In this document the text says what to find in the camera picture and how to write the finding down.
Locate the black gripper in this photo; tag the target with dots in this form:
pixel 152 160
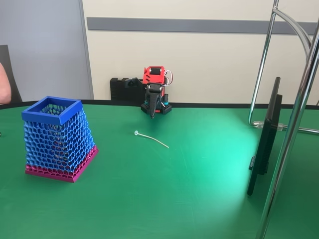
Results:
pixel 152 95

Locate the black plastic case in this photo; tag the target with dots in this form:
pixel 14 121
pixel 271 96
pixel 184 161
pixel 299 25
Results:
pixel 117 89

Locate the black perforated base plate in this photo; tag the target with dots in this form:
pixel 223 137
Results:
pixel 167 109

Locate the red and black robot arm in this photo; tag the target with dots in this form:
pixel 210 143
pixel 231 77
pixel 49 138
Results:
pixel 154 77

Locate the green cloth with black edge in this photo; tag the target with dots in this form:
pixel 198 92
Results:
pixel 149 186

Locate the white LED light panel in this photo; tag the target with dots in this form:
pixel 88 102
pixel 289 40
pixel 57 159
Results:
pixel 264 149

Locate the person's bare forearm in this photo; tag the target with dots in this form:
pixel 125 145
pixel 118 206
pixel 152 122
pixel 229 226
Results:
pixel 3 87

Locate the blue and magenta lattice basket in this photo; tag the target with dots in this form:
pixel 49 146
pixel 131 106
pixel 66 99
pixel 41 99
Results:
pixel 40 115

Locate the chrome tube stand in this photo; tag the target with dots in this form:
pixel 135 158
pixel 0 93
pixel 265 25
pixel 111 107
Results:
pixel 286 149

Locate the grey wall rail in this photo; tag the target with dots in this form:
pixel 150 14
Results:
pixel 174 25

